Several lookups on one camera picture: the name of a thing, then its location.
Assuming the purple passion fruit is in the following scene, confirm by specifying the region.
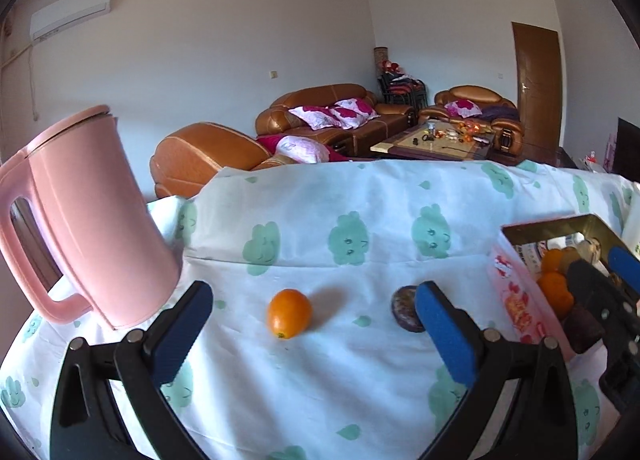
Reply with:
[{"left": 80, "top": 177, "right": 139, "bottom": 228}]
[{"left": 390, "top": 285, "right": 427, "bottom": 332}]

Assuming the pink electric kettle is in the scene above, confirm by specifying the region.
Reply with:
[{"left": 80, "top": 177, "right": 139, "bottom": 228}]
[{"left": 0, "top": 105, "right": 182, "bottom": 331}]

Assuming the purple blanket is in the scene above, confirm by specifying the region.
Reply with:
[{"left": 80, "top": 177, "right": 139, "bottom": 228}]
[{"left": 480, "top": 105, "right": 521, "bottom": 122}]

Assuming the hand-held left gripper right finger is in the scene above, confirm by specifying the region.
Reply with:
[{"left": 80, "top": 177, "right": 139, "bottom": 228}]
[{"left": 414, "top": 281, "right": 581, "bottom": 460}]

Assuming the pale pink pillow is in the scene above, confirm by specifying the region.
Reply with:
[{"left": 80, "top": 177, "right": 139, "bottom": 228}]
[{"left": 275, "top": 136, "right": 331, "bottom": 165}]

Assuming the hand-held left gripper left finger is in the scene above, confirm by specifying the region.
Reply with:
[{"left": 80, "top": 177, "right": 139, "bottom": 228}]
[{"left": 50, "top": 280, "right": 215, "bottom": 460}]

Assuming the pile of oranges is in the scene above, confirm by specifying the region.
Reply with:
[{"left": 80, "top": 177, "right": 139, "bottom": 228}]
[{"left": 456, "top": 120, "right": 494, "bottom": 139}]

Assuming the brown wooden door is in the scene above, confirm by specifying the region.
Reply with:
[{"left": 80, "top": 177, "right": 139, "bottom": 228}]
[{"left": 511, "top": 21, "right": 562, "bottom": 151}]

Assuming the long brown leather sofa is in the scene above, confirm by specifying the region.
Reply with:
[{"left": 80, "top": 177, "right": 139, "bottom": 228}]
[{"left": 255, "top": 84, "right": 419, "bottom": 157}]

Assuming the white cloud-print tablecloth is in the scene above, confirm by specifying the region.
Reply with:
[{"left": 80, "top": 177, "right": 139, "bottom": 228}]
[{"left": 0, "top": 158, "right": 640, "bottom": 460}]

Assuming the dark television stand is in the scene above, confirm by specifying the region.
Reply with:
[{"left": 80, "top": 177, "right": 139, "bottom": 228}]
[{"left": 554, "top": 146, "right": 583, "bottom": 170}]

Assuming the wooden coffee table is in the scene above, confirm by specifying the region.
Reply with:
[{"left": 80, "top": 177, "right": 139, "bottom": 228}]
[{"left": 370, "top": 122, "right": 496, "bottom": 162}]

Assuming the printed paper sheet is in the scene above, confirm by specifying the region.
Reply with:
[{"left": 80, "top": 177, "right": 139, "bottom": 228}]
[{"left": 514, "top": 239, "right": 552, "bottom": 272}]

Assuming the black television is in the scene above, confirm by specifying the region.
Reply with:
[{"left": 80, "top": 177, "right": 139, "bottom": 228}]
[{"left": 616, "top": 117, "right": 640, "bottom": 177}]

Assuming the brown round fruit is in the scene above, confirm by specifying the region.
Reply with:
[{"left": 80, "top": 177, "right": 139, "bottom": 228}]
[{"left": 557, "top": 246, "right": 582, "bottom": 274}]

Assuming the white air conditioner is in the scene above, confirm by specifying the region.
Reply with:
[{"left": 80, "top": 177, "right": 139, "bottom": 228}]
[{"left": 29, "top": 0, "right": 112, "bottom": 41}]

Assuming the brown leather armchair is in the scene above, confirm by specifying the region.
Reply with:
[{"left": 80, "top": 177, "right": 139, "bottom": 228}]
[
  {"left": 149, "top": 122, "right": 274, "bottom": 199},
  {"left": 419, "top": 85, "right": 526, "bottom": 154}
]

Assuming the dark mangosteen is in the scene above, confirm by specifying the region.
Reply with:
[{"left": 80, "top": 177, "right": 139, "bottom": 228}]
[{"left": 564, "top": 304, "right": 607, "bottom": 355}]

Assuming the small orange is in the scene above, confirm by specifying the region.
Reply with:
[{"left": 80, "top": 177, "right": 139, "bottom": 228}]
[
  {"left": 267, "top": 289, "right": 313, "bottom": 340},
  {"left": 541, "top": 249, "right": 565, "bottom": 274},
  {"left": 537, "top": 271, "right": 575, "bottom": 314}
]

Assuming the white pink floral pillow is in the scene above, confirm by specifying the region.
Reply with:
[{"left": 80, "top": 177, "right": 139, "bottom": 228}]
[
  {"left": 327, "top": 107, "right": 369, "bottom": 129},
  {"left": 289, "top": 105, "right": 342, "bottom": 131},
  {"left": 335, "top": 98, "right": 380, "bottom": 119},
  {"left": 445, "top": 100, "right": 484, "bottom": 119}
]

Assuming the box of fruit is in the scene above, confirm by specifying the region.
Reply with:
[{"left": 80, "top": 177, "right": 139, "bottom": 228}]
[{"left": 489, "top": 213, "right": 640, "bottom": 356}]

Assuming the stack of black chairs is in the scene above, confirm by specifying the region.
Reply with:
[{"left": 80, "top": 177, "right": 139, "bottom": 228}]
[{"left": 378, "top": 71, "right": 429, "bottom": 109}]

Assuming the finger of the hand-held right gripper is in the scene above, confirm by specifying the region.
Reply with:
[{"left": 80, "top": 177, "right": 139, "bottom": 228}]
[
  {"left": 607, "top": 245, "right": 640, "bottom": 299},
  {"left": 566, "top": 259, "right": 640, "bottom": 342}
]

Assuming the pink board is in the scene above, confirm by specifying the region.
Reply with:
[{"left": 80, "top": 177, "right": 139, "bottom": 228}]
[{"left": 603, "top": 134, "right": 619, "bottom": 172}]

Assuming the pale round fruit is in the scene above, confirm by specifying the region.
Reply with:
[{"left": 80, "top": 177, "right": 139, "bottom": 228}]
[{"left": 575, "top": 237, "right": 604, "bottom": 264}]

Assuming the red blanket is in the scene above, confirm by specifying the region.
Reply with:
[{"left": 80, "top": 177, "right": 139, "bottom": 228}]
[{"left": 256, "top": 134, "right": 352, "bottom": 161}]

